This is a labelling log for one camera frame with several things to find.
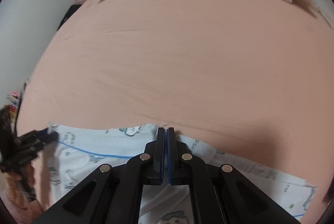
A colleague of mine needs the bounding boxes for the person's left hand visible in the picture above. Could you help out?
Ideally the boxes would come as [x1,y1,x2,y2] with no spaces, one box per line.
[5,153,54,210]

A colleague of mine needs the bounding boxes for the light blue printed pajama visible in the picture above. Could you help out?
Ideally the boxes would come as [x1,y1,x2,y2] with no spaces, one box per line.
[48,122,317,224]

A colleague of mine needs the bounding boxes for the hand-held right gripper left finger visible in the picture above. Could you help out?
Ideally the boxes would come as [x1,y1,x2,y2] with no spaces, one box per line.
[31,127,166,224]

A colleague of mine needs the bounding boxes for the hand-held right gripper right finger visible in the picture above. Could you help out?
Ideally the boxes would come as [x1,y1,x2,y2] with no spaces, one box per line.
[168,127,300,224]

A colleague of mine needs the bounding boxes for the pink bed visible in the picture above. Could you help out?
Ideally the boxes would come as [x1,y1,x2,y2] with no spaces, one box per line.
[16,0,334,224]

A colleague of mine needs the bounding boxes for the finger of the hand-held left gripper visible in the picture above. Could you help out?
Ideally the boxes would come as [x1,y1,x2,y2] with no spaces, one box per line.
[14,128,60,153]

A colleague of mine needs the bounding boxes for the person's left forearm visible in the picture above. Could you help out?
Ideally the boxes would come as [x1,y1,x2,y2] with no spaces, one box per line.
[0,193,45,224]

